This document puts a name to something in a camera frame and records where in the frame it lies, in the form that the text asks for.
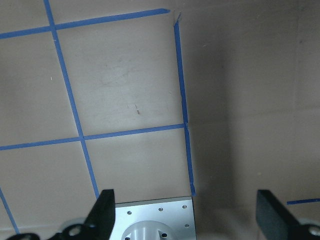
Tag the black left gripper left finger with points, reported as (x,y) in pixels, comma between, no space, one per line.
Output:
(98,224)

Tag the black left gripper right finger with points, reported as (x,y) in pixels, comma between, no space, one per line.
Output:
(277,223)

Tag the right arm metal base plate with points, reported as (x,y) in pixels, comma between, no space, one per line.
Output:
(176,212)

